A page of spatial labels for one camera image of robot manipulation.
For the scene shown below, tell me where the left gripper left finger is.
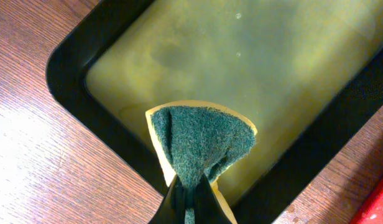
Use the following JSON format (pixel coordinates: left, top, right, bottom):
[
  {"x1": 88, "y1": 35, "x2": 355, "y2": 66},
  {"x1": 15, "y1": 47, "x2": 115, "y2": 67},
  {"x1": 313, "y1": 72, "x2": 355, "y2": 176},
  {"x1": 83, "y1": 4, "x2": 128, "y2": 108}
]
[{"x1": 149, "y1": 175, "x2": 186, "y2": 224}]

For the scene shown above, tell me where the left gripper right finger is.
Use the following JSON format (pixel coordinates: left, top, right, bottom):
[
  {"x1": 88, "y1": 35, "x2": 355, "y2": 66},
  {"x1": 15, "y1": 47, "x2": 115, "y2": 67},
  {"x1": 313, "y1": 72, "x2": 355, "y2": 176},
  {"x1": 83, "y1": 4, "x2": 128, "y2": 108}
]
[{"x1": 193, "y1": 174, "x2": 231, "y2": 224}]

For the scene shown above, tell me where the red plastic tray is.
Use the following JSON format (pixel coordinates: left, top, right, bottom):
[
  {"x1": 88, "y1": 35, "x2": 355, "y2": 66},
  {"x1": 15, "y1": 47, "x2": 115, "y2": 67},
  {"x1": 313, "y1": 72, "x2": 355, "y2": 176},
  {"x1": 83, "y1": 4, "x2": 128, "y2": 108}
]
[{"x1": 350, "y1": 178, "x2": 383, "y2": 224}]

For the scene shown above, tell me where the black tray with soapy water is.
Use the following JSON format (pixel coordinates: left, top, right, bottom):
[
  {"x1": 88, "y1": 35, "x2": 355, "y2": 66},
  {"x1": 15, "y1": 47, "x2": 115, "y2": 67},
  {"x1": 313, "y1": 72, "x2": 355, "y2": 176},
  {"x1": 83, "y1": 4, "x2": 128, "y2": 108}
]
[{"x1": 46, "y1": 0, "x2": 383, "y2": 223}]

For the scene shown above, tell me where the yellow green sponge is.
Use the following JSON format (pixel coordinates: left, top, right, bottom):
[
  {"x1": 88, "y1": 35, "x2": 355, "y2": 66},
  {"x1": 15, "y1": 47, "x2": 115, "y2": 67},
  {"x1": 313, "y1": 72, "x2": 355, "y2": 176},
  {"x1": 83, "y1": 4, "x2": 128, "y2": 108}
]
[{"x1": 145, "y1": 100, "x2": 257, "y2": 223}]

